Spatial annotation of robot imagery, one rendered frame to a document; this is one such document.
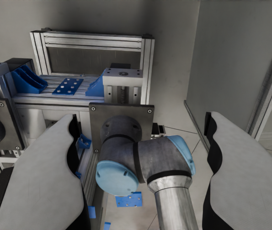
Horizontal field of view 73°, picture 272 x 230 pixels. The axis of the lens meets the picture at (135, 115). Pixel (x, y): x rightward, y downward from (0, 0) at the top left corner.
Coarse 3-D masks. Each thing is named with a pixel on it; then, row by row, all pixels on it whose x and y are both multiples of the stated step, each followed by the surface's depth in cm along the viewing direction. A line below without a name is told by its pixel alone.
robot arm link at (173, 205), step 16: (144, 144) 50; (160, 144) 49; (176, 144) 47; (144, 160) 47; (160, 160) 46; (176, 160) 46; (192, 160) 47; (144, 176) 48; (160, 176) 44; (176, 176) 43; (160, 192) 43; (176, 192) 42; (160, 208) 42; (176, 208) 40; (192, 208) 42; (160, 224) 41; (176, 224) 38; (192, 224) 39
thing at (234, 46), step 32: (224, 0) 95; (256, 0) 70; (224, 32) 95; (256, 32) 70; (192, 64) 150; (224, 64) 96; (256, 64) 70; (192, 96) 151; (224, 96) 96; (256, 96) 71
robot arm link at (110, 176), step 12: (108, 144) 54; (120, 144) 53; (132, 144) 52; (108, 156) 50; (120, 156) 49; (132, 156) 48; (96, 168) 52; (108, 168) 46; (120, 168) 46; (132, 168) 48; (96, 180) 49; (108, 180) 48; (120, 180) 47; (132, 180) 46; (108, 192) 51; (120, 192) 50; (132, 192) 50
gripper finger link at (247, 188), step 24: (216, 120) 10; (216, 144) 8; (240, 144) 8; (216, 168) 8; (240, 168) 7; (264, 168) 7; (216, 192) 6; (240, 192) 6; (264, 192) 6; (216, 216) 6; (240, 216) 6; (264, 216) 6
